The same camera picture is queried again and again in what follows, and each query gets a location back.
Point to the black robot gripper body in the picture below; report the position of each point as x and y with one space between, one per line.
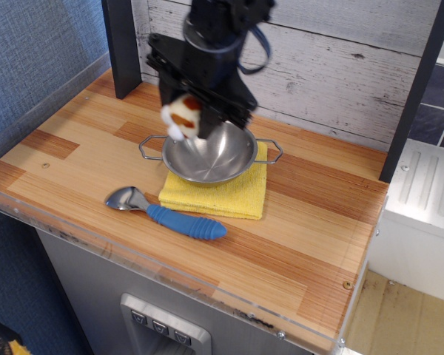
210 74

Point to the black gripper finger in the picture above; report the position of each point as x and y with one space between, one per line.
211 118
170 89

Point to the brown spotted plush animal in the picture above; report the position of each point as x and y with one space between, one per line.
182 117

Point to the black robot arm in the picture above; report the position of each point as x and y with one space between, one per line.
219 23

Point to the yellow folded cloth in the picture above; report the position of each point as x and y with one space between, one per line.
242 197

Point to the clear acrylic edge guard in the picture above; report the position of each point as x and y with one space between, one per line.
291 273

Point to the grey dispenser button panel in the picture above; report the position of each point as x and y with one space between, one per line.
153 330

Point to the white ribbed appliance top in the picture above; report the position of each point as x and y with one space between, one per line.
416 191

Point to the yellow black object bottom left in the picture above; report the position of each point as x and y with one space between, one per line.
11 342

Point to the steel bowl with handles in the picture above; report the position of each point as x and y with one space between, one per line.
225 155

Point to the left dark upright post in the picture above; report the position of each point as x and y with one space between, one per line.
122 44

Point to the dark upright post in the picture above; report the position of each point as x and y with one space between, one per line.
122 44
425 69

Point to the blue handled metal scoop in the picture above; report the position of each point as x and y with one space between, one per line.
132 199

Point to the right dark upright post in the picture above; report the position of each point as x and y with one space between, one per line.
425 69

